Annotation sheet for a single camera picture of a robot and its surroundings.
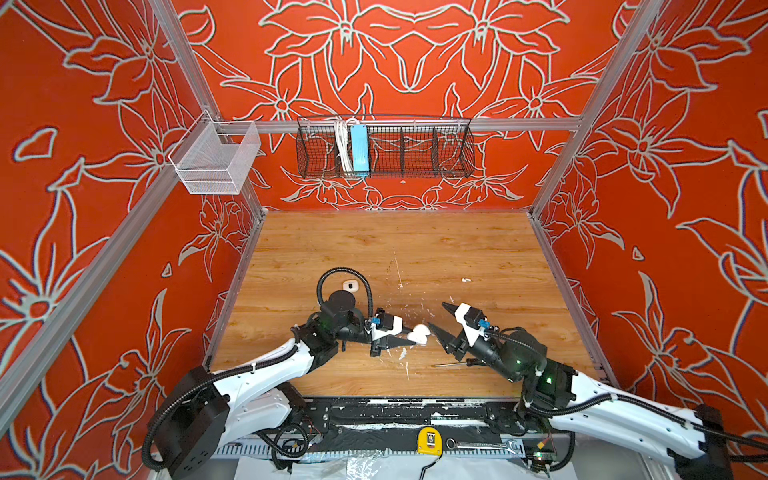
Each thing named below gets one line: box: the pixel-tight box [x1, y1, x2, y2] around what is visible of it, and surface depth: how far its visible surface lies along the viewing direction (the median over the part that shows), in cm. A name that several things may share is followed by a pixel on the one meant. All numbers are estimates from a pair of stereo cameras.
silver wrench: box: [446, 438, 521, 453], surface depth 71 cm
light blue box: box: [350, 124, 370, 177], surface depth 92 cm
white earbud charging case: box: [342, 280, 359, 293], surface depth 98 cm
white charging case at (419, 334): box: [407, 324, 431, 345], surface depth 67 cm
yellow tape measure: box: [417, 425, 443, 463], surface depth 70 cm
